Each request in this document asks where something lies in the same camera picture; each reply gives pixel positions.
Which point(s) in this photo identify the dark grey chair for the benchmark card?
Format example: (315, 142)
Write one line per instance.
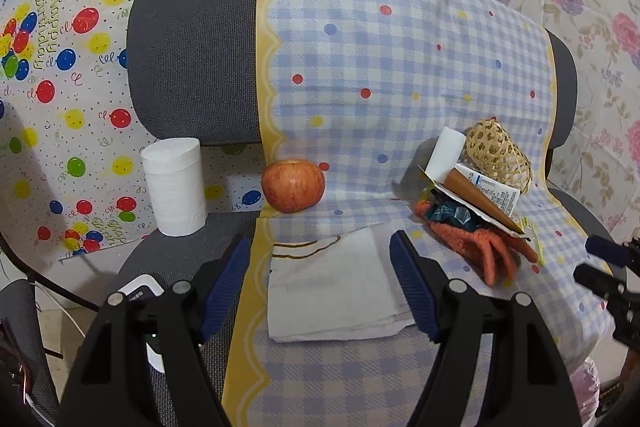
(25, 347)

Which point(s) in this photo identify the grey office chair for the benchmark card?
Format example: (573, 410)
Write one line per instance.
(190, 57)

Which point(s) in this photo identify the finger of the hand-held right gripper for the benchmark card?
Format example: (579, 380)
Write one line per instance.
(602, 249)
(595, 282)

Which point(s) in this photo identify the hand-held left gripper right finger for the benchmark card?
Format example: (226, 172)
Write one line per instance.
(412, 279)

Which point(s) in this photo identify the blue checkered cloth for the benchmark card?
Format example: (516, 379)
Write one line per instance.
(375, 57)

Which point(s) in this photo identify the orange knitted glove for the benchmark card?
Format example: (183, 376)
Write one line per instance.
(470, 244)

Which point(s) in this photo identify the white tissue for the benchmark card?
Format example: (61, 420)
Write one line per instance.
(330, 292)

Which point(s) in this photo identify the white sponge block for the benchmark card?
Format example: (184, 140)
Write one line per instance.
(445, 157)

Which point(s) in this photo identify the black curved rod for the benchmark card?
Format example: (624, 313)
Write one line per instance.
(45, 279)

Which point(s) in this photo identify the yellow cardboard blister package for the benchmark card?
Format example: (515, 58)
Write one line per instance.
(472, 194)

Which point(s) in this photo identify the woven bamboo basket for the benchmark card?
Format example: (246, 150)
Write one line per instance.
(500, 152)

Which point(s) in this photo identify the white electronic device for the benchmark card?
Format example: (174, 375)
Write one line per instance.
(142, 289)

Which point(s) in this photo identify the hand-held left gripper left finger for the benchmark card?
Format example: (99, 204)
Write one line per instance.
(227, 277)

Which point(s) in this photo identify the dark blue wrapper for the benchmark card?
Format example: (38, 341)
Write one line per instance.
(450, 213)

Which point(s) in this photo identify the pink plastic bag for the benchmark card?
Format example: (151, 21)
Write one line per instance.
(586, 387)

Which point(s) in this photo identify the white toilet paper roll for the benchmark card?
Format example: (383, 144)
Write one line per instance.
(175, 187)

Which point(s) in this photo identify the red apple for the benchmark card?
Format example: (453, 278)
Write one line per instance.
(292, 187)

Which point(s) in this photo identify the white carton box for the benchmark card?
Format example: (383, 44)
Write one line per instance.
(495, 194)

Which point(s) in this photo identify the balloon print plastic sheet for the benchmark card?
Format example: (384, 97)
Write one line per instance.
(75, 117)

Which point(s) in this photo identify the floral print cloth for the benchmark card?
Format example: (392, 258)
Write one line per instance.
(585, 32)

